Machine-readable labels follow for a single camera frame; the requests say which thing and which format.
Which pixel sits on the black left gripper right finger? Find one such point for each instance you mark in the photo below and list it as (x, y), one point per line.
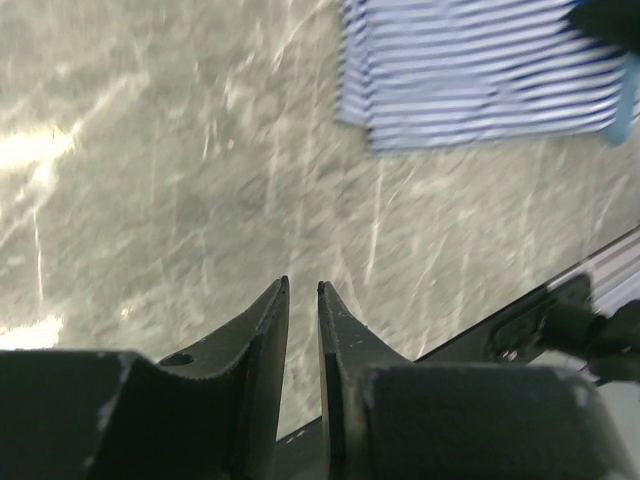
(385, 417)

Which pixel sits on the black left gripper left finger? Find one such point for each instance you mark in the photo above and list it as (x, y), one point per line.
(208, 411)

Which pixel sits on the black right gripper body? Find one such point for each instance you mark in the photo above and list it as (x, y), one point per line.
(614, 21)

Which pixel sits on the teal tank top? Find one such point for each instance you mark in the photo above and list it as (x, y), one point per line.
(620, 129)

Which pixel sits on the navy white striped tank top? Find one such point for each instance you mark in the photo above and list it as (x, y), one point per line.
(429, 74)

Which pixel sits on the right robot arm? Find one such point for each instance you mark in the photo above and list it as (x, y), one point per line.
(610, 346)

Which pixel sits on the black base beam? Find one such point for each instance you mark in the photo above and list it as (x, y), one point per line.
(300, 455)

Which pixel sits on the aluminium rail frame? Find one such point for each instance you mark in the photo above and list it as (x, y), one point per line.
(605, 280)

